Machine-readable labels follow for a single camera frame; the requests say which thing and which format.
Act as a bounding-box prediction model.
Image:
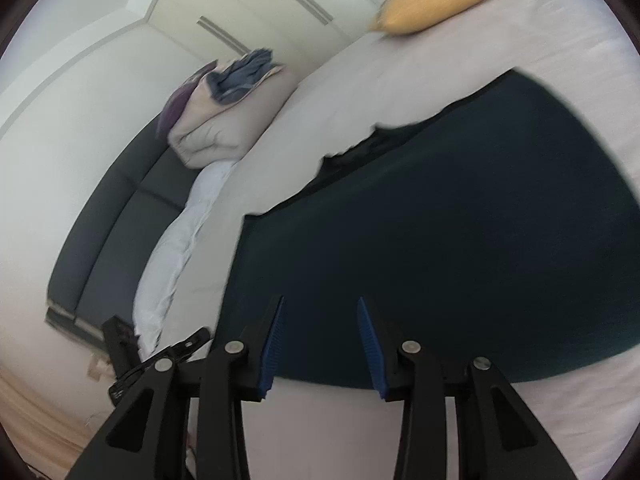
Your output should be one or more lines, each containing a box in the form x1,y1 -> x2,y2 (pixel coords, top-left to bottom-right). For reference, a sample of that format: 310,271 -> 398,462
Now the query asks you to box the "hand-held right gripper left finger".
65,295 -> 287,480

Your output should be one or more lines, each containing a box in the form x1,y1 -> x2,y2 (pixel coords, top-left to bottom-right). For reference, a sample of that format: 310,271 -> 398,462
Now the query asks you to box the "white pillow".
132,160 -> 241,361

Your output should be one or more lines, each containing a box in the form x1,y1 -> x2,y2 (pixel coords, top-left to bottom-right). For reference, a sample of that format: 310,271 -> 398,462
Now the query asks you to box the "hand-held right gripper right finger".
356,296 -> 578,480

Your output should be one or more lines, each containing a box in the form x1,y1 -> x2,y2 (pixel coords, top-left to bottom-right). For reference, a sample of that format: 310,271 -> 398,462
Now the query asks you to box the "dark green sweater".
220,67 -> 640,391

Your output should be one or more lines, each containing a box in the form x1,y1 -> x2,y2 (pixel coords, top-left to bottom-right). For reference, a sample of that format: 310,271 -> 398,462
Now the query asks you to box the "cream wardrobe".
127,0 -> 401,86

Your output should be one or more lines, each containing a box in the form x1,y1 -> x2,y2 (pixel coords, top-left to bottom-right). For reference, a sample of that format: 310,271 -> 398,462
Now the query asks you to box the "bed with white sheet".
132,0 -> 640,480

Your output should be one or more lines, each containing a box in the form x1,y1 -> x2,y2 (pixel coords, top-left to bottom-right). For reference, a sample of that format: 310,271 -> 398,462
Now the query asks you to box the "folded blue-grey blanket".
206,49 -> 275,106

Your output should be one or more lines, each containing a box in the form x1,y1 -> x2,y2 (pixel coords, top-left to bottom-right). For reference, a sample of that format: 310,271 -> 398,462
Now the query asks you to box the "purple pillow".
155,60 -> 218,138

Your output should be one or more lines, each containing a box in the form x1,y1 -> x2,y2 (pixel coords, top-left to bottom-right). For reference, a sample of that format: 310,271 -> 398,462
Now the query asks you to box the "yellow pillow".
369,0 -> 507,36

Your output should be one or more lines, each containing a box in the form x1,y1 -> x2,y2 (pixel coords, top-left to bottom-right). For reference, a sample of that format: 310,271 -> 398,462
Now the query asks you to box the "dark grey padded headboard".
47,122 -> 201,333

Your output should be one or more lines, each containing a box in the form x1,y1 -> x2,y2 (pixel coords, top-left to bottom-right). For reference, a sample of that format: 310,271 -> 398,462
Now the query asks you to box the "folded beige duvet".
167,57 -> 301,170

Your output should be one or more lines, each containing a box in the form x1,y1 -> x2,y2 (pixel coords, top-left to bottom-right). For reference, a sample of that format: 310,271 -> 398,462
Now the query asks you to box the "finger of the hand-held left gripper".
101,316 -> 142,377
149,327 -> 212,363

